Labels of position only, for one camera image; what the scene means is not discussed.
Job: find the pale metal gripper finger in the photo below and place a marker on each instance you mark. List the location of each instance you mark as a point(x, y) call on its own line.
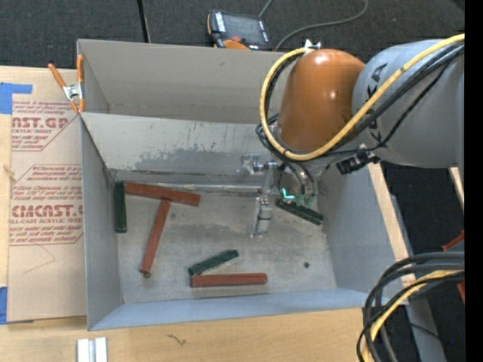
point(255, 227)
point(265, 212)

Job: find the grey metal bin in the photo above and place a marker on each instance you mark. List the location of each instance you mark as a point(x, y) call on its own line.
point(234, 236)

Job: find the dark green flat block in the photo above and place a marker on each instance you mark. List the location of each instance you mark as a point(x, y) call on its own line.
point(120, 209)
point(305, 214)
point(213, 262)

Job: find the red-brown flat block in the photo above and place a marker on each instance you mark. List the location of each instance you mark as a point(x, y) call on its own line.
point(228, 280)
point(155, 236)
point(162, 194)

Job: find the brown cardboard board red print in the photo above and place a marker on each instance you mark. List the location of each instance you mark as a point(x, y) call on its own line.
point(45, 262)

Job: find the black cylinder on white bracket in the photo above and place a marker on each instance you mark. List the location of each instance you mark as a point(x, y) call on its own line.
point(352, 163)

